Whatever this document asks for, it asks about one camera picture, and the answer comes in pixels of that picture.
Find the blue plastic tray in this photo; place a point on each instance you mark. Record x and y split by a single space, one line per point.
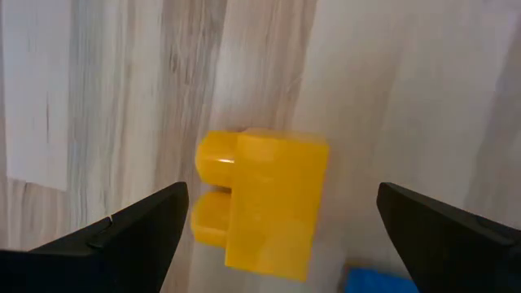
378 282

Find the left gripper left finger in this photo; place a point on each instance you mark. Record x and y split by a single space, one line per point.
102 260

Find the yellow two-stud toy brick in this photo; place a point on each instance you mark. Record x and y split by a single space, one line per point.
277 203

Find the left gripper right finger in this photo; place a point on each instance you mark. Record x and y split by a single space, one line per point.
456 252

